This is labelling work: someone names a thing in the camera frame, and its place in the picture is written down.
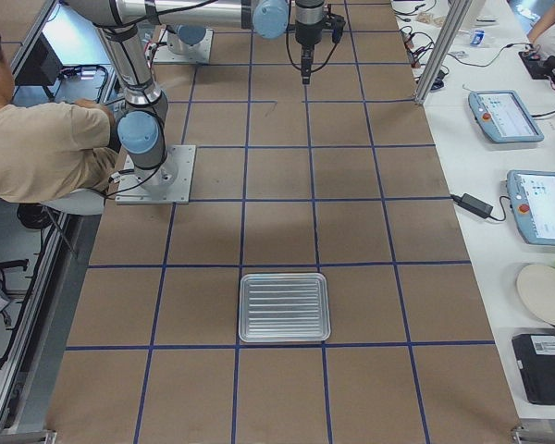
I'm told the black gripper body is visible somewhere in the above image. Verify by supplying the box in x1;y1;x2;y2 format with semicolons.
295;0;325;65

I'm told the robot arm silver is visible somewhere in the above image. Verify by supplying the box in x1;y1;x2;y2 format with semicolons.
166;25;207;56
70;1;334;195

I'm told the ribbed metal tray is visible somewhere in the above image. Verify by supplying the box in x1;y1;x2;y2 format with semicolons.
239;273;331;343

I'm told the upper teach pendant tablet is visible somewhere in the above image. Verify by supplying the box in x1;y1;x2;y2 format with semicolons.
468;90;544;143

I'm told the teach pendant tablet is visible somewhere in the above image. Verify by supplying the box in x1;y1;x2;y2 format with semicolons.
468;90;544;143
506;170;555;246

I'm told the black power adapter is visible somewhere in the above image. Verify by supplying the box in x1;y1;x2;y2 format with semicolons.
450;193;493;219

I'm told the lower teach pendant tablet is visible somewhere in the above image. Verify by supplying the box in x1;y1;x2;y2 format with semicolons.
506;170;555;246

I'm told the person in beige shirt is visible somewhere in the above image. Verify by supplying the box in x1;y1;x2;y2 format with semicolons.
0;36;119;204

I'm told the beige round plate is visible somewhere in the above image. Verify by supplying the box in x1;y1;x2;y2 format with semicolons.
516;264;555;326

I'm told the black box with label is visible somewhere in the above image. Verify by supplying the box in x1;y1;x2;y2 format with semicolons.
512;334;555;406

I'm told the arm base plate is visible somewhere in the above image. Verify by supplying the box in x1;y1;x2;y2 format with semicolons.
153;26;214;65
114;145;196;204

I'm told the aluminium frame post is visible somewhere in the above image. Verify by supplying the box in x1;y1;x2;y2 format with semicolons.
414;0;472;105

